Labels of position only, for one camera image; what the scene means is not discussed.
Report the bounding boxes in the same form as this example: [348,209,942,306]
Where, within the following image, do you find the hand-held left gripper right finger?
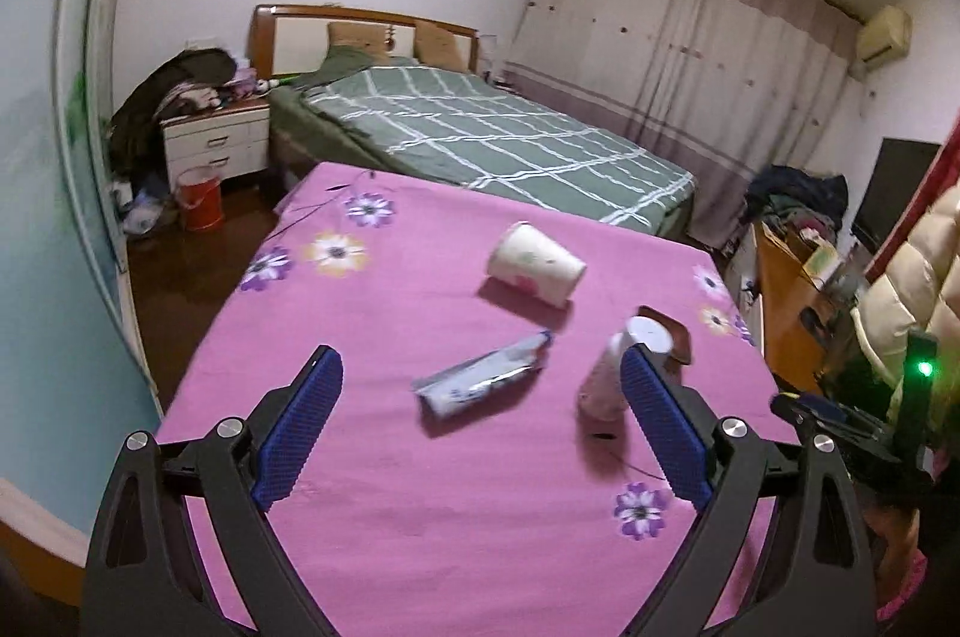
[619,343,878,637]

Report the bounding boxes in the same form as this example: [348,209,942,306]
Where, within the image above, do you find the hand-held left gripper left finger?
[81,344,346,637]

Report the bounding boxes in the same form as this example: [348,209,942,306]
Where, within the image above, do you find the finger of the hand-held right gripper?
[771,391,845,441]

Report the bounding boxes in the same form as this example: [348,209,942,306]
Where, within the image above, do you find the small white pink bottle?
[577,316,676,423]

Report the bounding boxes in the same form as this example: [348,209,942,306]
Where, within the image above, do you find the blue and white wrapper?
[411,331,555,420]

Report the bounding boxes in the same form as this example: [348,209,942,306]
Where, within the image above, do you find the white paper cup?
[486,222,587,309]

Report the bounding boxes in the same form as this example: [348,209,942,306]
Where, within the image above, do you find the person's right forearm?
[870,503,938,623]

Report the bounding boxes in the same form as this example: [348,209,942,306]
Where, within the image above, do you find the dark brown flat object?
[636,305,695,369]

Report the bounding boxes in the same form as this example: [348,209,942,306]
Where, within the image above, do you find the wooden desk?
[727,220,857,399]

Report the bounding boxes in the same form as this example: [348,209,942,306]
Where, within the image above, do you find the cream puffer jacket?
[859,187,960,414]

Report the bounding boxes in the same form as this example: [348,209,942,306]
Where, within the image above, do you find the green framed picture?
[806,247,842,287]

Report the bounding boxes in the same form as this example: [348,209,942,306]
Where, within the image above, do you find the pink floral blanket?
[154,160,779,637]

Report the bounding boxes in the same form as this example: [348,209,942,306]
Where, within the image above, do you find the pile of dark clothes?
[745,164,849,233]

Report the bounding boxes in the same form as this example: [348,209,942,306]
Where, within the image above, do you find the black television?
[851,137,943,255]

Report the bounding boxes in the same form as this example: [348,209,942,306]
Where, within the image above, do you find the red bucket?
[176,166,225,233]

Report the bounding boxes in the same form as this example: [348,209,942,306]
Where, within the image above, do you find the crumpled plastic bags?
[112,179,179,237]

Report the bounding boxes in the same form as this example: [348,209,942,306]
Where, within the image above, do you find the white nightstand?
[161,100,272,188]

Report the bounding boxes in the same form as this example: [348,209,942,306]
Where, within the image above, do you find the green checked quilt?
[268,65,695,229]

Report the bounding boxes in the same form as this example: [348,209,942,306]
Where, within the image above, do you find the sliding wardrobe door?
[0,0,164,537]

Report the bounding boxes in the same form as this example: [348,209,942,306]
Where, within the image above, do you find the pink patterned cloth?
[214,67,272,107]

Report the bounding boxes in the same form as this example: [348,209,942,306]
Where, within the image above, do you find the striped curtain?
[506,0,865,248]

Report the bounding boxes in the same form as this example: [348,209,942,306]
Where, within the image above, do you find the cream air conditioner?
[855,5,915,67]

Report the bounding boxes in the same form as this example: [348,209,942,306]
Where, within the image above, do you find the brown pillow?
[415,23,471,75]
[328,22,392,62]

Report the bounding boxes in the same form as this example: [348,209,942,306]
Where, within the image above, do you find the wooden bed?
[250,4,695,242]

